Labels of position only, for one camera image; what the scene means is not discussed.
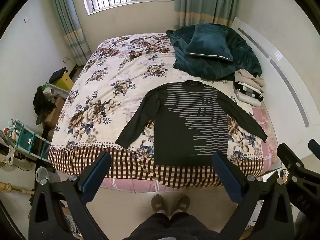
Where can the dark striped sweater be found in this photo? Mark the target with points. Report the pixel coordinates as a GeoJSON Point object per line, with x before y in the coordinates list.
{"type": "Point", "coordinates": [172, 130]}

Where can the stack of folded clothes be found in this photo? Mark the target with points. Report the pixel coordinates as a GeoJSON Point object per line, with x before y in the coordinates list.
{"type": "Point", "coordinates": [248, 90]}

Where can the cardboard box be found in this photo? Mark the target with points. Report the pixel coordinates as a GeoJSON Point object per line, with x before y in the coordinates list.
{"type": "Point", "coordinates": [56, 113]}

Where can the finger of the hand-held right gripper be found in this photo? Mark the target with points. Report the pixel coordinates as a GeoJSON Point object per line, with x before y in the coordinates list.
{"type": "Point", "coordinates": [287, 155]}
{"type": "Point", "coordinates": [315, 148]}

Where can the white headboard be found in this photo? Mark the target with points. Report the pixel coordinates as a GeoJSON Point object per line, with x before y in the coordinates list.
{"type": "Point", "coordinates": [280, 42]}

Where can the floral blanket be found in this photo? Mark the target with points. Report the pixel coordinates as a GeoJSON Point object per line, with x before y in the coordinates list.
{"type": "Point", "coordinates": [112, 80]}

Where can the teal storage rack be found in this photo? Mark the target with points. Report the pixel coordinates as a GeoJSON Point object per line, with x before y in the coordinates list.
{"type": "Point", "coordinates": [27, 137]}

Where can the white wall socket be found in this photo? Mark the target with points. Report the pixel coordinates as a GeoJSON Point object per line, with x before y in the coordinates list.
{"type": "Point", "coordinates": [66, 60]}

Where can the grey slipper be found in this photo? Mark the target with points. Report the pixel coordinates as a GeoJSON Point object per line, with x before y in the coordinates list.
{"type": "Point", "coordinates": [157, 203]}
{"type": "Point", "coordinates": [182, 203]}

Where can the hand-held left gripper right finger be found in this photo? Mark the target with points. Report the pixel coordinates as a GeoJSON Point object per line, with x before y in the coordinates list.
{"type": "Point", "coordinates": [228, 180]}

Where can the person's dark pants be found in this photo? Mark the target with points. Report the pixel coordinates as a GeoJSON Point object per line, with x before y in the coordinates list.
{"type": "Point", "coordinates": [170, 226]}

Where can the teal curtain with orange band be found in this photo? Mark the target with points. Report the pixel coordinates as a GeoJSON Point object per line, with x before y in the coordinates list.
{"type": "Point", "coordinates": [71, 30]}
{"type": "Point", "coordinates": [200, 2]}

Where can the pile of dark clothes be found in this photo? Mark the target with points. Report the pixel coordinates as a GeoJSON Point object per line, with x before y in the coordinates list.
{"type": "Point", "coordinates": [42, 102]}

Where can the teal plush blanket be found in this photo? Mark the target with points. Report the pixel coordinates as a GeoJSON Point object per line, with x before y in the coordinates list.
{"type": "Point", "coordinates": [220, 67]}

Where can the yellow box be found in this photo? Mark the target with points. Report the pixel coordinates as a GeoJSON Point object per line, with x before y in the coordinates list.
{"type": "Point", "coordinates": [65, 81]}

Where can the teal plush pillow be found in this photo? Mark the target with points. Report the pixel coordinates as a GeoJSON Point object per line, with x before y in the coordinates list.
{"type": "Point", "coordinates": [207, 42]}

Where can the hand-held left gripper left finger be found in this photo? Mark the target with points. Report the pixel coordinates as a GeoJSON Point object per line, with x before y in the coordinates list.
{"type": "Point", "coordinates": [96, 178]}

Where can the black bag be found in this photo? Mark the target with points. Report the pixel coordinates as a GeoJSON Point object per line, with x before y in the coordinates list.
{"type": "Point", "coordinates": [57, 75]}

